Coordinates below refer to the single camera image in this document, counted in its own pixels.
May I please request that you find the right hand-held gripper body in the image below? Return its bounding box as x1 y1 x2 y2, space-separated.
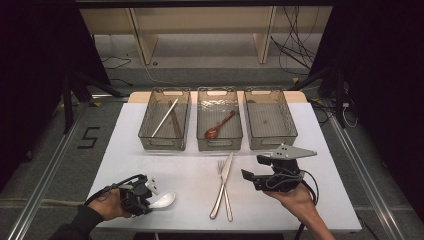
254 143 318 193

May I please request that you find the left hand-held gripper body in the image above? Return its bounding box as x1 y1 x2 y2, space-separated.
117 173 160 217

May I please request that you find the white ceramic spoon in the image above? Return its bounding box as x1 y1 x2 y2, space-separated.
147 191 177 210

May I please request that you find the silver table knife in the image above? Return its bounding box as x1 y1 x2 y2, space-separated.
209 152 235 220

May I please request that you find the clear grey plastic bin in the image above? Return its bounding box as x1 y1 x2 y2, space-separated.
243 87 299 151
137 87 193 152
196 86 244 152

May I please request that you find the silver fork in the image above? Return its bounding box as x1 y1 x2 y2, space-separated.
216 159 234 223

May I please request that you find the brown wooden spoon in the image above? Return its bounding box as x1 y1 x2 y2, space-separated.
204 109 237 140

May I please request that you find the person's right hand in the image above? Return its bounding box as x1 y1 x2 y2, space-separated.
264 182 318 224

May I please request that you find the person's left hand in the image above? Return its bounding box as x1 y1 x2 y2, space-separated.
87 188 133 222

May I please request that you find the black metal stand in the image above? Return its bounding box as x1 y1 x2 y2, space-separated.
288 66 348 129
61 71 124 134

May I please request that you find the black curtain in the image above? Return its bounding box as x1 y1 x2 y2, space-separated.
308 0 424 214
0 0 111 194

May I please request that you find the light wooden desk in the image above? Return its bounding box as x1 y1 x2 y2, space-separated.
79 5 334 66

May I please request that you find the left hand-held gripper cable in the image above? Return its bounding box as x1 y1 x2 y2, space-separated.
83 173 148 207

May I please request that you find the hand-held gripper cable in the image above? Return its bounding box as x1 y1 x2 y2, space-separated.
293 169 320 240
83 173 148 207

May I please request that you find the right hand-held gripper cable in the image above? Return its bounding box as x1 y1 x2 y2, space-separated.
293 169 320 240

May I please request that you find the aluminium floor rail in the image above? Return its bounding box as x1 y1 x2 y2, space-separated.
328 114 406 240
6 103 91 240

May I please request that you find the white plug with cable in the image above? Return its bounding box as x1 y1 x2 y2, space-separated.
341 101 358 128

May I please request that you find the thin white floor cable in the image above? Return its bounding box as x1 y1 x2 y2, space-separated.
125 53 178 87

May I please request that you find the bundle of black cables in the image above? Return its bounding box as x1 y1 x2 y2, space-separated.
269 5 321 76

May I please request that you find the thin black floor cable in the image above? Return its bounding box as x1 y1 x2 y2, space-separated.
100 54 134 87

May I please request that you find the black metal frame bar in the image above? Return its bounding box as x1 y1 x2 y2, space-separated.
74 0 336 8

